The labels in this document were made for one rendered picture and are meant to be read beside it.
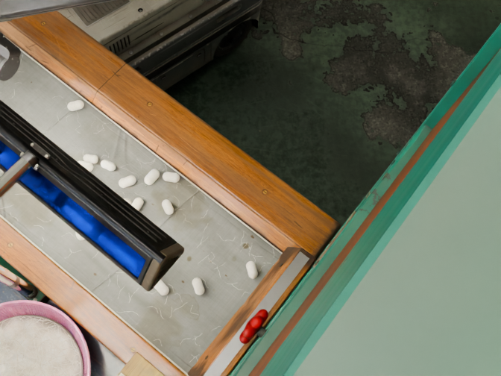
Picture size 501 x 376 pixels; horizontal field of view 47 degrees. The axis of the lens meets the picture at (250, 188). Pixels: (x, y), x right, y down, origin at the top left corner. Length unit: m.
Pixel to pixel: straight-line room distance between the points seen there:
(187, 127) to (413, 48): 1.35
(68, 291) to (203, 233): 0.28
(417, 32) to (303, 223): 1.42
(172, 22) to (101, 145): 0.70
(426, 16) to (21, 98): 1.68
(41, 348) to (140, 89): 0.56
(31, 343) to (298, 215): 0.57
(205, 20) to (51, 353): 1.15
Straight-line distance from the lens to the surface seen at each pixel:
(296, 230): 1.16
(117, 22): 1.74
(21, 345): 1.19
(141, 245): 0.79
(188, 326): 1.14
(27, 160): 0.85
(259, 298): 1.04
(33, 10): 1.17
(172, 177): 1.19
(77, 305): 1.14
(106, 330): 1.13
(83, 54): 1.34
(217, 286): 1.15
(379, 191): 0.67
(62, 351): 1.18
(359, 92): 2.23
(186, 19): 1.87
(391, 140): 2.17
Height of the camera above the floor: 1.87
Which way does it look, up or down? 69 degrees down
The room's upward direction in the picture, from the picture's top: 12 degrees clockwise
